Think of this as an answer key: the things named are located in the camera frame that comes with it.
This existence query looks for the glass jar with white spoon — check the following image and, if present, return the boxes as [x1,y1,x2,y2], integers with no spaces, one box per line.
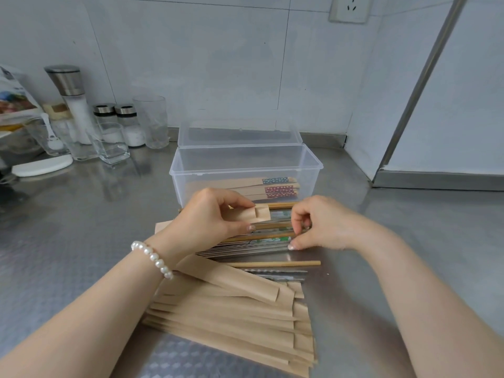
[23,113,72,157]

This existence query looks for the pile of brown paper sleeves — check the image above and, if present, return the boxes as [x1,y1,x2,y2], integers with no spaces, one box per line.
[141,220,319,378]

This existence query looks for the glass jar with cork lid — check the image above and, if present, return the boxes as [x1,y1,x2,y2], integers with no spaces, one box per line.
[42,101,100,161]

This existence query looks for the brown paper chopstick sleeve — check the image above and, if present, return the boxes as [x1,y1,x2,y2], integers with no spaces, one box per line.
[229,204,272,225]

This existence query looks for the glass salt shaker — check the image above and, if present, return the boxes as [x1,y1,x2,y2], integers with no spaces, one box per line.
[114,105,146,148]
[92,103,119,144]

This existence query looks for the sleeved blue patterned chopsticks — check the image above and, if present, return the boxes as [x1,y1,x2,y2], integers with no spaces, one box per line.
[218,176,297,190]

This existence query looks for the white round lid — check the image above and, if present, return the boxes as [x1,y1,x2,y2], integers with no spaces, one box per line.
[10,154,74,178]

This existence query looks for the person's left hand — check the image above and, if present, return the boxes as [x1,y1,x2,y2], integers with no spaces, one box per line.
[157,188,257,268]

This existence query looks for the tall clear drinking glass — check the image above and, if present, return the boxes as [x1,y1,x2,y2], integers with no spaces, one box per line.
[132,95,170,150]

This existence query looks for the person's right hand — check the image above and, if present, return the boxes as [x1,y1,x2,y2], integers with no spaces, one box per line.
[288,195,380,251]

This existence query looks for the clear plastic lidded box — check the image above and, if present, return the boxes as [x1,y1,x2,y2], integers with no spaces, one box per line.
[169,121,324,211]

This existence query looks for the printed food package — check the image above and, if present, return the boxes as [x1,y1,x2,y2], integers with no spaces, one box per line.
[0,64,43,127]

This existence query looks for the pile of metal chopsticks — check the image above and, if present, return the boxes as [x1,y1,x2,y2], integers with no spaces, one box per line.
[179,208,308,283]

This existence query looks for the white pearl bracelet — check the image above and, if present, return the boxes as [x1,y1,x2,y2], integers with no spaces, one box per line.
[131,241,174,281]

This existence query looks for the square clear glass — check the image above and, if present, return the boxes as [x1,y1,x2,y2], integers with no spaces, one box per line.
[86,122,131,165]

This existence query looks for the white wall socket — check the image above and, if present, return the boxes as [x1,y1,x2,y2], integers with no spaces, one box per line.
[328,0,373,24]

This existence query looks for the person's left forearm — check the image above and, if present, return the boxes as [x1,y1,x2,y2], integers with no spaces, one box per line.
[0,234,186,378]

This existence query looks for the person's right forearm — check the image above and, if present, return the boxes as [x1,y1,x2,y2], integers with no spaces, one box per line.
[346,222,504,378]

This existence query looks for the steel topped salt grinder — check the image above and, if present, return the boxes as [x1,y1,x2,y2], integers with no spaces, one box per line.
[44,65,94,145]

